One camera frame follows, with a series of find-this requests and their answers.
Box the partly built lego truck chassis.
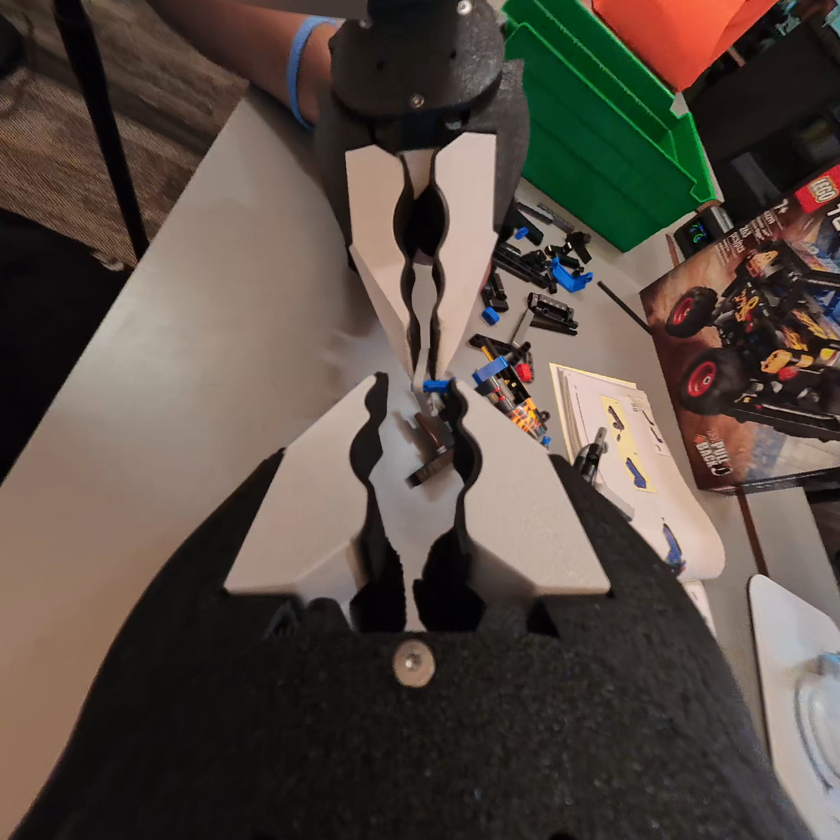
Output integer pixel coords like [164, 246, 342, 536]
[469, 335, 611, 487]

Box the lego set box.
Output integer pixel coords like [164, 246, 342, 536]
[640, 164, 840, 494]

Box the small black electronic device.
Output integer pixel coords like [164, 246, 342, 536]
[675, 206, 735, 260]

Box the black lego frame with axles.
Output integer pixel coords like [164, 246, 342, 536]
[403, 394, 460, 490]

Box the person's left forearm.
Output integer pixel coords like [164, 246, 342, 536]
[147, 0, 342, 129]

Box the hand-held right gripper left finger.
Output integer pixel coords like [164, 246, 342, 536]
[223, 373, 403, 629]

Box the long black lego axle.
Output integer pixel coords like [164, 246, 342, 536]
[597, 281, 652, 333]

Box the green storage bin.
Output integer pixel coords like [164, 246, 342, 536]
[502, 0, 716, 253]

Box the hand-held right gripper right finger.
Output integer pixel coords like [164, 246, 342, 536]
[419, 379, 613, 613]

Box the open instruction booklet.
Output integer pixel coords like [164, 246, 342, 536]
[550, 362, 726, 631]

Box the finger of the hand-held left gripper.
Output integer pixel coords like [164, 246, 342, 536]
[428, 132, 499, 383]
[344, 144, 422, 379]

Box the pile of large black lego pieces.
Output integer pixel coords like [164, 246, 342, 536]
[482, 200, 595, 339]

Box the black stool chair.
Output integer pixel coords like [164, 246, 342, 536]
[0, 0, 152, 483]

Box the blue wristband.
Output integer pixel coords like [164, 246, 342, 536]
[287, 16, 342, 132]

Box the blue lego panel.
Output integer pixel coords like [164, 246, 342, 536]
[548, 256, 595, 293]

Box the orange storage bin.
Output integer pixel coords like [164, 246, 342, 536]
[591, 0, 782, 93]

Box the white document stand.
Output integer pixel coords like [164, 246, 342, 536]
[748, 574, 840, 821]

